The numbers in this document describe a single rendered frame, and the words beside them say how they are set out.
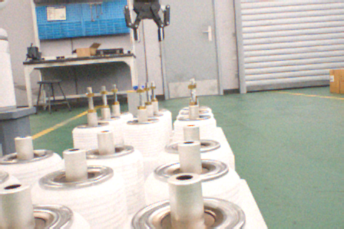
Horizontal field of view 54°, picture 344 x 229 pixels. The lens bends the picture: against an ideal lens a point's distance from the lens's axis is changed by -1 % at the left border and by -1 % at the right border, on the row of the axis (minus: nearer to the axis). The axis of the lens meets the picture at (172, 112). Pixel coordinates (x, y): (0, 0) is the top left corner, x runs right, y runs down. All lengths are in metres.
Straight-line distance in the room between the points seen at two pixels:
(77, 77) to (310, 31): 4.03
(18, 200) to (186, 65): 5.59
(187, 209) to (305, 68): 6.07
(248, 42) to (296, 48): 0.85
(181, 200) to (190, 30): 5.67
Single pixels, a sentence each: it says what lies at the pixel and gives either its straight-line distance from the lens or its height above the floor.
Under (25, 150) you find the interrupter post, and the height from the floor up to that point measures 0.26.
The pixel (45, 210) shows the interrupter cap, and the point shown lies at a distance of 0.28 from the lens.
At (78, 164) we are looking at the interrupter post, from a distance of 0.36.
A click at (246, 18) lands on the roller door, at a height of 1.25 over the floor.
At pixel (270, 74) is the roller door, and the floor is 0.27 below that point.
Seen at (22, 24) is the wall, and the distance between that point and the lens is 6.25.
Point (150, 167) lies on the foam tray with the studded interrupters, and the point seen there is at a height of 0.16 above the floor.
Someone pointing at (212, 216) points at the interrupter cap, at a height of 0.25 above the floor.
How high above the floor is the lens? 0.35
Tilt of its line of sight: 6 degrees down
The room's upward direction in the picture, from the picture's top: 5 degrees counter-clockwise
